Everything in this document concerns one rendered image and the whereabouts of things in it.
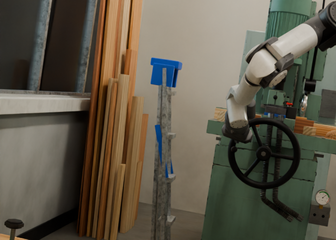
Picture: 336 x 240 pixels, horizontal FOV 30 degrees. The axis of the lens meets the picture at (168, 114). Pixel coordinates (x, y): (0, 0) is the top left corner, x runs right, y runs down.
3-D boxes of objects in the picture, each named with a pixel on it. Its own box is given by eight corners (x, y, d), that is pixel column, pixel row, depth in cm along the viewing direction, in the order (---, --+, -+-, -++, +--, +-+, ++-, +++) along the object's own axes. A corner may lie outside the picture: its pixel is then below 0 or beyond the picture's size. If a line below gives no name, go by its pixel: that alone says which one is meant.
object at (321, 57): (304, 78, 298) (309, 46, 297) (304, 79, 306) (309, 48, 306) (322, 80, 296) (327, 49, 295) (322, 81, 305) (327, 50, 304)
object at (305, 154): (220, 144, 273) (221, 135, 273) (225, 141, 294) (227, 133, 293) (313, 160, 265) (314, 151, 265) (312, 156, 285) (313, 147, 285)
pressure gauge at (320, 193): (313, 208, 259) (316, 188, 258) (312, 206, 263) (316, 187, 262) (328, 211, 258) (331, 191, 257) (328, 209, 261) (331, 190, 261)
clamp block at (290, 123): (256, 135, 260) (260, 114, 260) (259, 134, 273) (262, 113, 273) (292, 141, 257) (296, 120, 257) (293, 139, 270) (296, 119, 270)
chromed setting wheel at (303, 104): (298, 118, 289) (302, 92, 288) (298, 118, 301) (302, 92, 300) (304, 119, 288) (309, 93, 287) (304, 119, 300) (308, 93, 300)
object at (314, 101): (298, 117, 297) (302, 92, 296) (298, 117, 304) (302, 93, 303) (318, 121, 295) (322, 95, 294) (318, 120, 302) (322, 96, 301)
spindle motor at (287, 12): (261, 59, 276) (272, -11, 275) (263, 62, 294) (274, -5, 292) (301, 65, 273) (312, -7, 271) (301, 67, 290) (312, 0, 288)
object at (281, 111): (263, 114, 260) (265, 101, 260) (265, 114, 271) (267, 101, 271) (295, 119, 258) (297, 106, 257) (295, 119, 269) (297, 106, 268)
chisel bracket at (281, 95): (266, 108, 280) (269, 89, 280) (267, 108, 294) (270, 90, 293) (282, 110, 278) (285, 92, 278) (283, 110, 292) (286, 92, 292)
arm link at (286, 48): (278, 72, 196) (326, 41, 205) (251, 43, 200) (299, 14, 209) (266, 91, 206) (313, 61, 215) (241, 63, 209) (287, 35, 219)
